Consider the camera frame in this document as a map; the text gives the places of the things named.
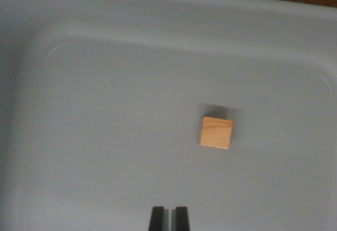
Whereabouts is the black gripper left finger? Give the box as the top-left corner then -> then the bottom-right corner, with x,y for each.
148,206 -> 170,231

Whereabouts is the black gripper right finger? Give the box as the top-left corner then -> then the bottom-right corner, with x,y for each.
171,206 -> 191,231

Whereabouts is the wooden cube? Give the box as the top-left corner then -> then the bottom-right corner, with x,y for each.
198,116 -> 234,150

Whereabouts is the grey plastic bin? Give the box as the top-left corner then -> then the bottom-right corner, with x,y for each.
0,0 -> 337,231

